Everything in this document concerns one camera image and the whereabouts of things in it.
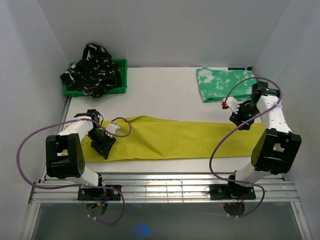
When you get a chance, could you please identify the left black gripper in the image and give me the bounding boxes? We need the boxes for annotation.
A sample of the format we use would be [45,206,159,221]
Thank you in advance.
[86,128,116,159]

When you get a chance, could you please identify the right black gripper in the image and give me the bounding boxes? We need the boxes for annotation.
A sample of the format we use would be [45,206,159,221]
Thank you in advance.
[229,101,261,131]

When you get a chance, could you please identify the yellow trousers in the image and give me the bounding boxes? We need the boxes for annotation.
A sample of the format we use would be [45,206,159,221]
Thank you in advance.
[63,114,277,163]

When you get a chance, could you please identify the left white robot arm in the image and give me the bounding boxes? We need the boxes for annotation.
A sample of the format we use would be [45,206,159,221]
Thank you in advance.
[45,109,121,200]

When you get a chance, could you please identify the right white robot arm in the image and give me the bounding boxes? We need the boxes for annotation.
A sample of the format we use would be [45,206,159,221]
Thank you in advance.
[223,81,302,199]

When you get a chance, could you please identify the green white tie-dye folded garment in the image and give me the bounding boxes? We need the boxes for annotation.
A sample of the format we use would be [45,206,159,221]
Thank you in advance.
[196,66,257,103]

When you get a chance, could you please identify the black white patterned garment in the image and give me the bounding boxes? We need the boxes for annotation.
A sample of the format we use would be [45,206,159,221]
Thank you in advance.
[60,43,123,98]

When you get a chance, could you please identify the green plastic bin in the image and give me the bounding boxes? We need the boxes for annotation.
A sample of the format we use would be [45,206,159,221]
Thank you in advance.
[62,58,129,97]

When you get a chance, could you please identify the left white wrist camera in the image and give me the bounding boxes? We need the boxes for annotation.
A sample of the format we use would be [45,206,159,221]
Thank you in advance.
[104,123,121,137]

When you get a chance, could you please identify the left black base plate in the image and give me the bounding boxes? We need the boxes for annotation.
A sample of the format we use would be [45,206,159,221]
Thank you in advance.
[77,187,121,202]

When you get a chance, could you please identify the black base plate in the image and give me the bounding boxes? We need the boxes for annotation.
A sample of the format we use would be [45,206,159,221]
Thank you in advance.
[209,183,256,200]
[77,187,121,202]

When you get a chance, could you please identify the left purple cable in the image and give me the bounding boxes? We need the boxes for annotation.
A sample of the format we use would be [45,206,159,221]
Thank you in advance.
[16,116,133,225]

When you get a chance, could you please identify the aluminium rail frame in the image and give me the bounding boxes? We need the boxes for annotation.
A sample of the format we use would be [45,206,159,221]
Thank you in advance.
[20,97,313,240]

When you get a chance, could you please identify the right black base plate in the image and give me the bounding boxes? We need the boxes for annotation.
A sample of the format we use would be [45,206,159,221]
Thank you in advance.
[209,183,256,200]

